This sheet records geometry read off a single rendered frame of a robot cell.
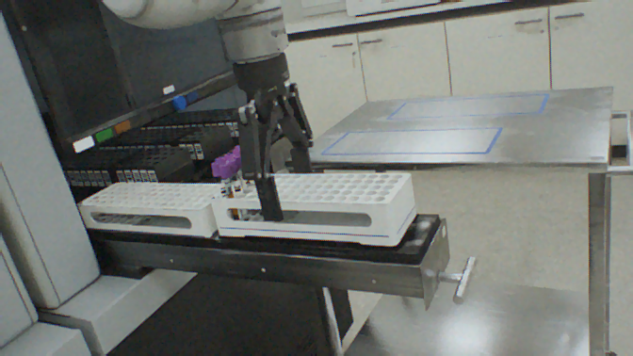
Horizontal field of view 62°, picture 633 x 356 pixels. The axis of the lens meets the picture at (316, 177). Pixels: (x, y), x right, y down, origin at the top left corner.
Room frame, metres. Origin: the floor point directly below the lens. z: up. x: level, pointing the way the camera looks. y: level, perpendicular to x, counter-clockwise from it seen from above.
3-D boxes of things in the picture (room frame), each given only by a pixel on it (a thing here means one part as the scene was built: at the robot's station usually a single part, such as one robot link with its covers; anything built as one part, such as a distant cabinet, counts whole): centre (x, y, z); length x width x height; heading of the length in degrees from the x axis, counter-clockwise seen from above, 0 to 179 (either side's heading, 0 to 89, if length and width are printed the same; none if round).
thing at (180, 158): (1.06, 0.29, 0.85); 0.12 x 0.02 x 0.06; 150
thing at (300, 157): (0.79, 0.02, 0.89); 0.03 x 0.01 x 0.07; 60
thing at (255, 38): (0.74, 0.04, 1.11); 0.09 x 0.09 x 0.06
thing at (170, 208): (0.89, 0.29, 0.83); 0.30 x 0.10 x 0.06; 60
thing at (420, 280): (0.79, 0.14, 0.78); 0.73 x 0.14 x 0.09; 60
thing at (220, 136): (1.20, 0.22, 0.85); 0.12 x 0.02 x 0.06; 149
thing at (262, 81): (0.74, 0.04, 1.03); 0.08 x 0.07 x 0.09; 150
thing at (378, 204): (0.73, 0.02, 0.85); 0.30 x 0.10 x 0.06; 60
